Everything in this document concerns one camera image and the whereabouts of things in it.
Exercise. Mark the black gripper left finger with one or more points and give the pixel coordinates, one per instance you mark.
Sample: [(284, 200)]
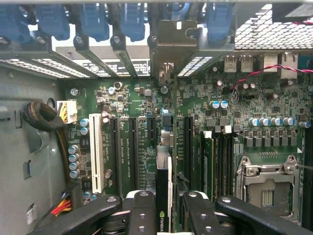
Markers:
[(144, 215)]

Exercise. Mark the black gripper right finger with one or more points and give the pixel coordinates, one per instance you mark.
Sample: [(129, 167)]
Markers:
[(200, 215)]

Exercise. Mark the black RAM slot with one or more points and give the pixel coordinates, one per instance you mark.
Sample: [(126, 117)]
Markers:
[(308, 183), (229, 166), (219, 166)]

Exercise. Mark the long black expansion slot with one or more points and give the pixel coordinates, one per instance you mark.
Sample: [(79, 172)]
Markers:
[(188, 147), (115, 156)]

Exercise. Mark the metal CPU socket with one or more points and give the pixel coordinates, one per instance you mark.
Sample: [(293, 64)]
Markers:
[(269, 191)]

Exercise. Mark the white expansion slot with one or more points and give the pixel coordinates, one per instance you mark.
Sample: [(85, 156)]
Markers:
[(96, 151)]

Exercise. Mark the short black expansion slot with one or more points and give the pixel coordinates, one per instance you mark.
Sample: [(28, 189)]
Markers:
[(151, 129)]

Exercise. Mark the thin metal locking lever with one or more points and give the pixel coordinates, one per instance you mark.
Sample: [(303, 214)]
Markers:
[(304, 167)]

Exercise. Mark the green motherboard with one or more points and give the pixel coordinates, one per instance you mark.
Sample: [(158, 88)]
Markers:
[(256, 102)]

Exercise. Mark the perforated metal slot cover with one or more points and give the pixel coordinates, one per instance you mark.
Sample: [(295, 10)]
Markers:
[(195, 64), (61, 67), (29, 68)]

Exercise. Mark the silver USB port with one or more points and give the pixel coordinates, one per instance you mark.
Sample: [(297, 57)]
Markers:
[(247, 64), (230, 64)]

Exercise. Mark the silver port block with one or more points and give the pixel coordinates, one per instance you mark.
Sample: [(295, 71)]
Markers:
[(289, 61), (270, 62)]

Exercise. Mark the blue slot retainer clip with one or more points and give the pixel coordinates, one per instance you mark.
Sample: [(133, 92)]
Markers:
[(220, 24), (12, 22), (132, 22), (94, 22), (178, 11), (52, 22)]

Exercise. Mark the black open PC case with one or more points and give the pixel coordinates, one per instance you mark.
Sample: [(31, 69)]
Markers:
[(256, 31)]

